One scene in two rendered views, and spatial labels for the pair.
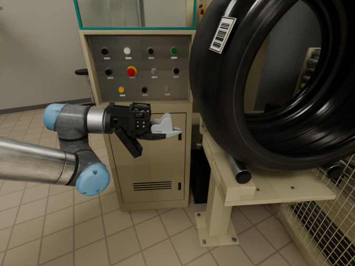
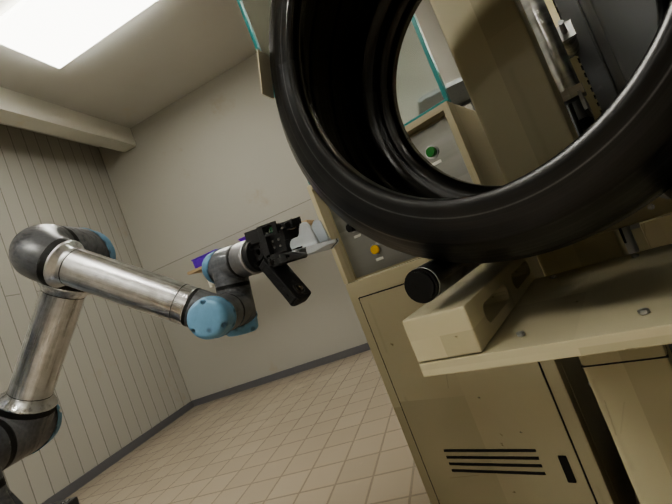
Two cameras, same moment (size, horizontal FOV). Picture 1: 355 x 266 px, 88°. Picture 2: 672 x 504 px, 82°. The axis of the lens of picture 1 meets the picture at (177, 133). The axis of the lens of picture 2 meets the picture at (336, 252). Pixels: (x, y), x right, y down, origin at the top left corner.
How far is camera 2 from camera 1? 0.55 m
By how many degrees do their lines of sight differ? 51
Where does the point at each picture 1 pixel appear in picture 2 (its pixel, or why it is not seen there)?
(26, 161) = (142, 284)
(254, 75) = (536, 100)
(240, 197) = (444, 343)
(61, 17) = not seen: hidden behind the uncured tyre
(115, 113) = (253, 239)
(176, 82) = not seen: hidden behind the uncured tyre
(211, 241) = not seen: outside the picture
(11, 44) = (328, 262)
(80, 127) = (225, 268)
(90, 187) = (198, 322)
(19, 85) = (339, 317)
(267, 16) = (281, 19)
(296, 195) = (641, 324)
